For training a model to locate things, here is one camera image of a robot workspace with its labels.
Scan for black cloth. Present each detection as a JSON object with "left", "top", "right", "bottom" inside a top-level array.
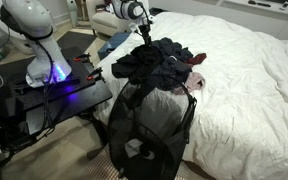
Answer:
[{"left": 111, "top": 43, "right": 185, "bottom": 101}]

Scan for pale pink cloth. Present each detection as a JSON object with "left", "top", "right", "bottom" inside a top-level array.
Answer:
[{"left": 173, "top": 71, "right": 207, "bottom": 95}]

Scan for cream armchair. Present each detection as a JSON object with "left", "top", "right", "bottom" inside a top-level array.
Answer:
[{"left": 85, "top": 0, "right": 150, "bottom": 38}]

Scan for beige woven rug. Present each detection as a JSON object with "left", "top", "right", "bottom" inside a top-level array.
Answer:
[{"left": 83, "top": 145, "right": 203, "bottom": 180}]

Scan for orange handled clamp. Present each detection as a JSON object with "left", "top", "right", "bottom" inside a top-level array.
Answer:
[
  {"left": 73, "top": 52, "right": 93, "bottom": 64},
  {"left": 85, "top": 66, "right": 106, "bottom": 83}
]

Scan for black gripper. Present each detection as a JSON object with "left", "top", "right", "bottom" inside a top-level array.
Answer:
[{"left": 138, "top": 23, "right": 153, "bottom": 46}]

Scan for white bed duvet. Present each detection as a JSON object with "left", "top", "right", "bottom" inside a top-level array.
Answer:
[{"left": 93, "top": 11, "right": 288, "bottom": 180}]

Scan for dark red cloth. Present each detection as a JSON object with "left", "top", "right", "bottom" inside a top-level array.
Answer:
[{"left": 186, "top": 52, "right": 208, "bottom": 66}]

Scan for navy blue cloth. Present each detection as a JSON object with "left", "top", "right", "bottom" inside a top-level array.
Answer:
[{"left": 152, "top": 37, "right": 194, "bottom": 91}]

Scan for dark floor mat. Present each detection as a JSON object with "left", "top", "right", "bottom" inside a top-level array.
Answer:
[{"left": 56, "top": 30, "right": 99, "bottom": 55}]

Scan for white tower appliance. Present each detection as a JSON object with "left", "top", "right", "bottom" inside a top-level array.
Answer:
[{"left": 66, "top": 0, "right": 80, "bottom": 28}]

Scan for black remote control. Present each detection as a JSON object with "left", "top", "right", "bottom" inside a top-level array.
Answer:
[{"left": 247, "top": 0, "right": 272, "bottom": 8}]

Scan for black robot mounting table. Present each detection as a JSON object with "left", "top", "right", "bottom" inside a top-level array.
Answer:
[{"left": 0, "top": 46, "right": 114, "bottom": 180}]

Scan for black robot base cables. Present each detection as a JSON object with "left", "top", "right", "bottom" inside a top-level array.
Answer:
[{"left": 38, "top": 74, "right": 67, "bottom": 136}]

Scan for white wall shelf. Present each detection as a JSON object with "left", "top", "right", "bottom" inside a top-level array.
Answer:
[{"left": 216, "top": 0, "right": 288, "bottom": 18}]

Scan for black mesh laundry basket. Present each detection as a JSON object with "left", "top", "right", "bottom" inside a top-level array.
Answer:
[{"left": 107, "top": 78, "right": 198, "bottom": 180}]

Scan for blue storage box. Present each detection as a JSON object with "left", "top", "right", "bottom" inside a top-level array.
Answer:
[{"left": 97, "top": 31, "right": 132, "bottom": 61}]

